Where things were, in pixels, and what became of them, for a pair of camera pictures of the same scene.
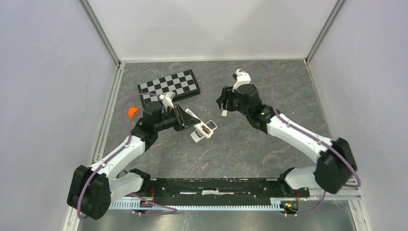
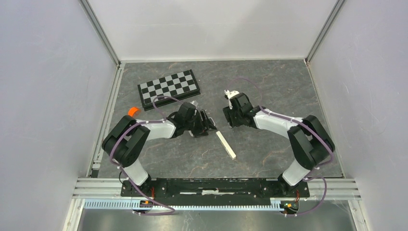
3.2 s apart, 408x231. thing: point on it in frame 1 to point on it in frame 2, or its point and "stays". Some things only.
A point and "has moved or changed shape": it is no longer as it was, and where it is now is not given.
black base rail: [210, 188] stays
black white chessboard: [184, 84] stays
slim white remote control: [200, 126] has moved or changed shape
